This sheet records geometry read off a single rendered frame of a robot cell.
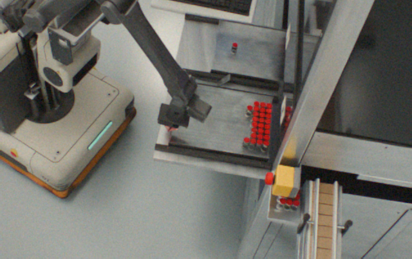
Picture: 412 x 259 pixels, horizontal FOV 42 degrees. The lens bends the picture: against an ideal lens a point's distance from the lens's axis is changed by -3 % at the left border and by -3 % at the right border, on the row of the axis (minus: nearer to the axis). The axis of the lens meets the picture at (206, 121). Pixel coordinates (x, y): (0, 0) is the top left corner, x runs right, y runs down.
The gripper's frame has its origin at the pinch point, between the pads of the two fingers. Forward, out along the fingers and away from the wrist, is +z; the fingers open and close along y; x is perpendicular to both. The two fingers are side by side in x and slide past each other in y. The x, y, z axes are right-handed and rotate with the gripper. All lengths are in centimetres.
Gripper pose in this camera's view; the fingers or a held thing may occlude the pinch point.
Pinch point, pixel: (168, 129)
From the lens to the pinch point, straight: 187.4
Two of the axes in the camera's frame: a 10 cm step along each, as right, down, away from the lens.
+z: -2.7, 5.2, 8.1
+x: 1.3, -8.1, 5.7
